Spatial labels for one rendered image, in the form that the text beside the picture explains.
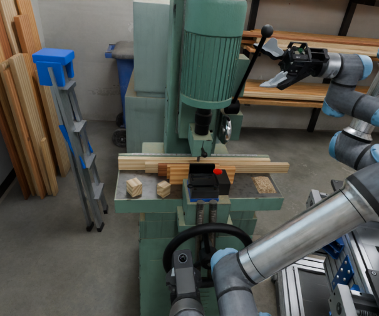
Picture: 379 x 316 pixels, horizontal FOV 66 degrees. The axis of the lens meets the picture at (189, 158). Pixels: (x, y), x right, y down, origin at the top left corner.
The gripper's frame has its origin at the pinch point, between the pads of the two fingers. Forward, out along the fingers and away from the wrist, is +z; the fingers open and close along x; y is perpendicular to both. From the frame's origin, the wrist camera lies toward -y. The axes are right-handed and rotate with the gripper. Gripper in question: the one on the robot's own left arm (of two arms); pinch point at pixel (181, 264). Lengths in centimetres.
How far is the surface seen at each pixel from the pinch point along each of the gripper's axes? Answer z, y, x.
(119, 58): 177, -106, -37
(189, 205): 8.2, -14.4, 3.7
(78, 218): 133, 18, -70
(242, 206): 22.3, -9.2, 23.5
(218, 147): 72, -29, 25
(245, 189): 25.3, -14.9, 25.8
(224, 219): 11.8, -8.3, 15.0
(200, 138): 22.1, -34.5, 10.1
